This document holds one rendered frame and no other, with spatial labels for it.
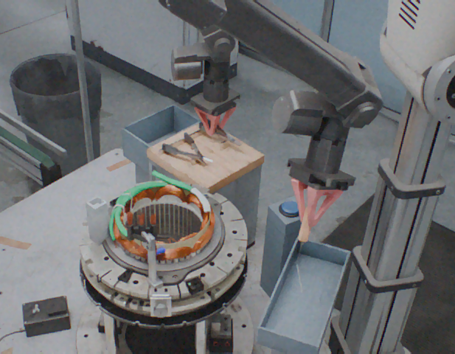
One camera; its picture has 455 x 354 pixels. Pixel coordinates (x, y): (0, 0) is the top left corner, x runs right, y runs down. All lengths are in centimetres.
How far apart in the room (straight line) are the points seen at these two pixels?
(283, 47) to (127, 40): 303
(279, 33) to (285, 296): 58
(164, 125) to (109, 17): 227
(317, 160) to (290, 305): 31
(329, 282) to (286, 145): 219
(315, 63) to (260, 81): 310
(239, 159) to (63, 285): 52
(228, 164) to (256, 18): 71
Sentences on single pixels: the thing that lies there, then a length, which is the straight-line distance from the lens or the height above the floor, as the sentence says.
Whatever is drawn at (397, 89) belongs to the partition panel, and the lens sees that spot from 353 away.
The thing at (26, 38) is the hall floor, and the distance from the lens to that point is 455.
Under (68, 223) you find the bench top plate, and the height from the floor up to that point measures 78.
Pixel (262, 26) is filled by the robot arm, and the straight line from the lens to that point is 81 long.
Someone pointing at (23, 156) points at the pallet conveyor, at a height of 74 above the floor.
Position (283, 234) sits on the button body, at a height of 100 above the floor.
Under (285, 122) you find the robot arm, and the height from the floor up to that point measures 141.
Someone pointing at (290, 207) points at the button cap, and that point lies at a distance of 140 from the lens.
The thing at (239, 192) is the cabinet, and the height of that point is 99.
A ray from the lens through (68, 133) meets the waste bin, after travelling 286.
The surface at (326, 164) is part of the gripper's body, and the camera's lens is 104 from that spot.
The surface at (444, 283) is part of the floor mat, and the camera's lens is 283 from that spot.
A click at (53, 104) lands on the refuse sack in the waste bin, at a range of 276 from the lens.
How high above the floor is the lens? 194
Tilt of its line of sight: 38 degrees down
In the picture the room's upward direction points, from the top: 3 degrees clockwise
